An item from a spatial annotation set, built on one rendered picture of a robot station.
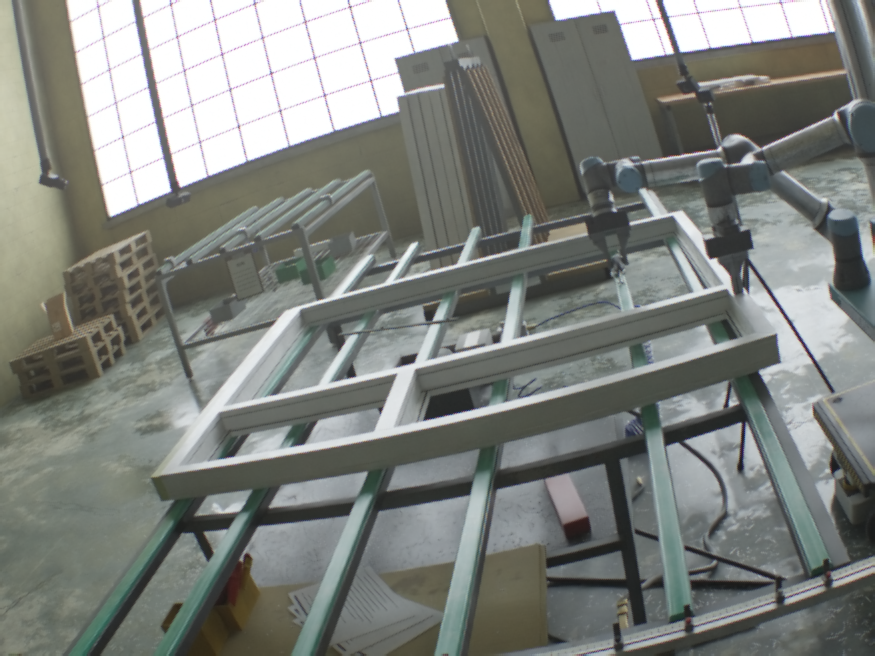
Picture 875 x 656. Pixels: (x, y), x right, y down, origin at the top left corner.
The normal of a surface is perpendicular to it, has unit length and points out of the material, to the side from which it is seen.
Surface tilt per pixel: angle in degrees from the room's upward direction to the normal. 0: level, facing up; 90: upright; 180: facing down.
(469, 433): 90
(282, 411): 90
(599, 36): 90
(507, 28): 90
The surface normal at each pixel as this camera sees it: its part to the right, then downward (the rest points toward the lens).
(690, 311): -0.09, 0.27
